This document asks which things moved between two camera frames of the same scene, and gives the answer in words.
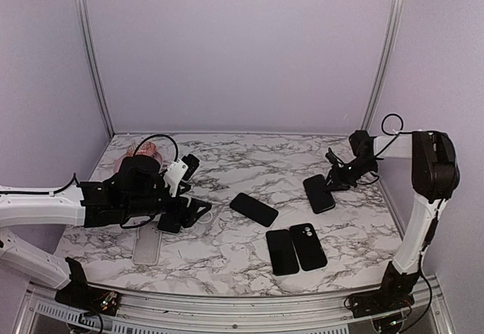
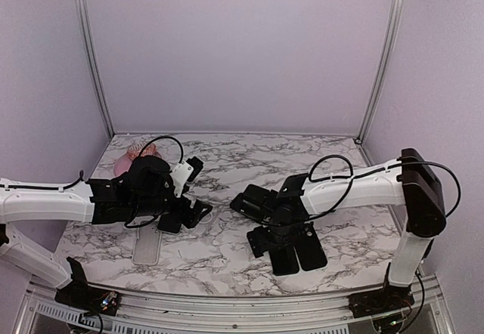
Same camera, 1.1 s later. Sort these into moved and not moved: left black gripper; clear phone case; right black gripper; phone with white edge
Moved: right black gripper
Not moved: left black gripper; phone with white edge; clear phone case
